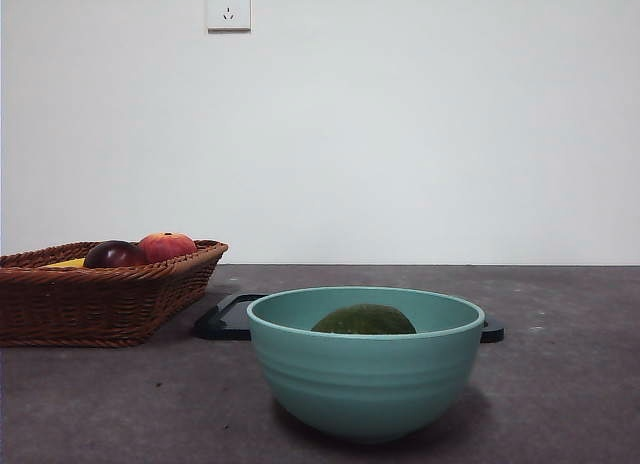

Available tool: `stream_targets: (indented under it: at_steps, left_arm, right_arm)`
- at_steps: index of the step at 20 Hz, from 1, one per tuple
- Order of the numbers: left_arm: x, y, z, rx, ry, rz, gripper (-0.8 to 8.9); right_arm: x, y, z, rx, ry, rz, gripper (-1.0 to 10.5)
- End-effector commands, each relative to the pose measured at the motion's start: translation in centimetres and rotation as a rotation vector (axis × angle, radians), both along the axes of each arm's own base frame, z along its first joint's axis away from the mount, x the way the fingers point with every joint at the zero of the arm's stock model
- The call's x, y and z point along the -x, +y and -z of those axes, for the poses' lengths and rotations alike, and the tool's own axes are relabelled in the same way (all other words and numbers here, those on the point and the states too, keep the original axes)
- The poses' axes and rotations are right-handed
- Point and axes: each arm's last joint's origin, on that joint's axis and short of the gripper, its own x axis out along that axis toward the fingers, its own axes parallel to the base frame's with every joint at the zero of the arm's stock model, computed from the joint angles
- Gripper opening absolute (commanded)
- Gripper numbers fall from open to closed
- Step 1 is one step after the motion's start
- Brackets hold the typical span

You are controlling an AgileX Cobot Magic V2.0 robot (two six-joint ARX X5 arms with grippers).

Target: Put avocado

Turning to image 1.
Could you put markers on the green avocado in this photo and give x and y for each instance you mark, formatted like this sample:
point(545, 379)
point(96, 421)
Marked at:
point(365, 320)

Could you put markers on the dark red plum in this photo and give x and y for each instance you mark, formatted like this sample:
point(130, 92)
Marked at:
point(112, 256)

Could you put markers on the brown wicker basket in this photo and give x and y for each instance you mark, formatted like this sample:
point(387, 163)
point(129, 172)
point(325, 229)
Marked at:
point(100, 304)

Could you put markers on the yellow banana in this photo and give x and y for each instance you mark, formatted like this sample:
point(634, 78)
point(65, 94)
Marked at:
point(67, 263)

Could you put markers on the red orange peach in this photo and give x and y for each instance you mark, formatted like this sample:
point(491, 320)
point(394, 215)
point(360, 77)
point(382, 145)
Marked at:
point(167, 246)

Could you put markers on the teal bowl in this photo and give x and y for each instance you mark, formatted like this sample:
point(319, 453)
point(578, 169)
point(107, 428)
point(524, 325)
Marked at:
point(365, 384)

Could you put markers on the dark rectangular tray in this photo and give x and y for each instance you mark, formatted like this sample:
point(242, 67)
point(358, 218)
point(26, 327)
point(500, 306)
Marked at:
point(225, 319)

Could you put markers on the white wall power outlet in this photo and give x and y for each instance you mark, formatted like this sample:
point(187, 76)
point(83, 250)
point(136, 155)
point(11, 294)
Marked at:
point(229, 9)

